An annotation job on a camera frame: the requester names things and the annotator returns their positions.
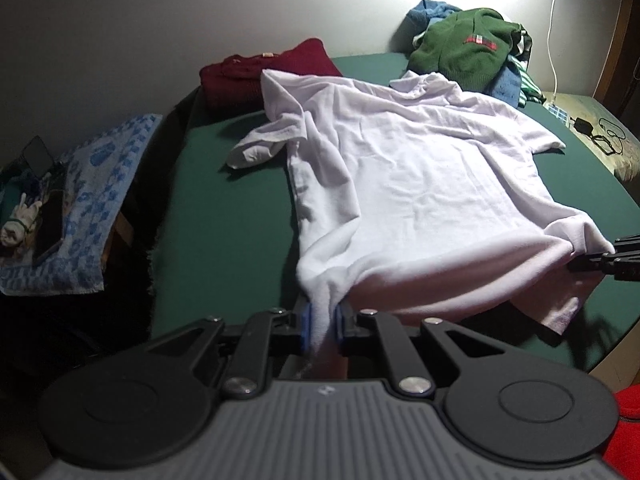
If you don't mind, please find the blue knit garment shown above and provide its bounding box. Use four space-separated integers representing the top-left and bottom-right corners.
407 0 521 106

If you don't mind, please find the white polo shirt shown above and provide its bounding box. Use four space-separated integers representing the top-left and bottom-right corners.
227 70 612 354

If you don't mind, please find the folded dark red sweater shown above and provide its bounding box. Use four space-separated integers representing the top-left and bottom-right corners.
200 38 342 113

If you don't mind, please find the white power cord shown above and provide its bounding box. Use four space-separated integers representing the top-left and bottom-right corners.
546 0 566 94

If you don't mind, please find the green white striped shirt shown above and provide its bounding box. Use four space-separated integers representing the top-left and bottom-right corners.
509 28 546 108

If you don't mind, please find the white power strip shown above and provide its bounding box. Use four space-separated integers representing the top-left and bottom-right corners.
544 101 572 128

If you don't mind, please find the red object at edge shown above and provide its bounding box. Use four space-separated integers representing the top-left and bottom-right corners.
603 385 640 479

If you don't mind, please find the blue white patterned cloth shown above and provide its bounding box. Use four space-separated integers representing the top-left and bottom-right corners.
1 114 163 296

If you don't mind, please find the black charger adapter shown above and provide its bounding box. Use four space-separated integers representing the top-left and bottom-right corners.
574 117 593 136

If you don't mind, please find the black smartphone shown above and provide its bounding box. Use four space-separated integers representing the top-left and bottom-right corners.
22 136 66 269

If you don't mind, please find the dark green knit sweater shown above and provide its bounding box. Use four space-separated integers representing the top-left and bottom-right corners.
408 8 524 92

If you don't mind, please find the small white plush toy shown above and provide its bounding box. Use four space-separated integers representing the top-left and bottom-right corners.
1 193 43 248

